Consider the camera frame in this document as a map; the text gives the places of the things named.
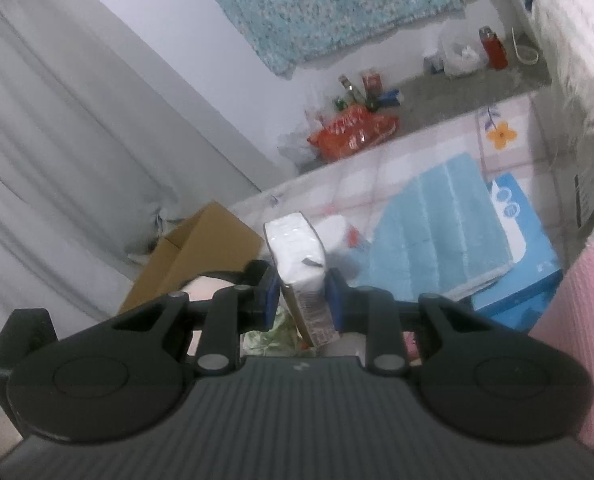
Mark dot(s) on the white plastic bag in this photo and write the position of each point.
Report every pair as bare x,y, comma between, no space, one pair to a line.
459,57

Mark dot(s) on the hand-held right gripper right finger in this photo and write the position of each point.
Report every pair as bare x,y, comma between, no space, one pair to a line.
333,301

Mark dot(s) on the white tissue pack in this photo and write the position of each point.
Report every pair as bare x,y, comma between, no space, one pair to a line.
297,255

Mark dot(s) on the orange snack bag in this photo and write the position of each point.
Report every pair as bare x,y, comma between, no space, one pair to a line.
352,130

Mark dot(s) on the brown cardboard box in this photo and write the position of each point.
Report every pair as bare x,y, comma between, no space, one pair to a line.
197,250

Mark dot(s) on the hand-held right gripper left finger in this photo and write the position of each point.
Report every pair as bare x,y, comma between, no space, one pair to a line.
271,294

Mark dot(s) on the blue snack packet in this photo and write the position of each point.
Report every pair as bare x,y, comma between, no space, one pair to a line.
390,98

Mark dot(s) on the green glass bottle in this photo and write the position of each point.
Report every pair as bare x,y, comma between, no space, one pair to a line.
349,91

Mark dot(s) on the teal speckled wall cloth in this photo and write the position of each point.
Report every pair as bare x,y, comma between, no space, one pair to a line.
327,5

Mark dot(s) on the red drink carton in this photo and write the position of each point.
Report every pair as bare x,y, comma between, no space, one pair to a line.
372,85

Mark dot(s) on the blue and white flat box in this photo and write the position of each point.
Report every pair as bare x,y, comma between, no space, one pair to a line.
527,260

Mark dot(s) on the checkered floral sheet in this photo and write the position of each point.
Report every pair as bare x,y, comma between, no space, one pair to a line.
427,145

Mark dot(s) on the green floral cloth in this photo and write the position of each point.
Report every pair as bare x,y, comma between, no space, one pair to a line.
267,340

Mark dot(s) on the grey curtain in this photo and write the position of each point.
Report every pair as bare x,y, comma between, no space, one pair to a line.
52,135

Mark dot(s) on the white fluffy blanket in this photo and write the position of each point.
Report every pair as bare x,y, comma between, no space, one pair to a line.
582,60

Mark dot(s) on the light blue towel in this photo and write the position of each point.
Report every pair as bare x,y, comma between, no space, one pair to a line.
442,225

